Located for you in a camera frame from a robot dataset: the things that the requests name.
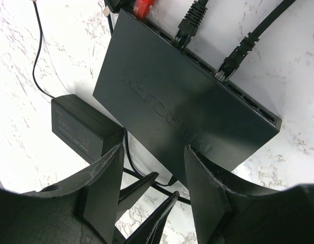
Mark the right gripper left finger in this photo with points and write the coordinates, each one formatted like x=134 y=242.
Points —
x=79 y=209

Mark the black network switch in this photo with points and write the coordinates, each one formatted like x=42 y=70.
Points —
x=168 y=98

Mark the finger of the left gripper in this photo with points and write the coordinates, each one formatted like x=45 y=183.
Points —
x=151 y=230
x=131 y=194

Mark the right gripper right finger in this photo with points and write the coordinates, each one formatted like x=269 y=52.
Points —
x=229 y=209

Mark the black power adapter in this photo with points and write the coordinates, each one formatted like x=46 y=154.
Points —
x=84 y=129

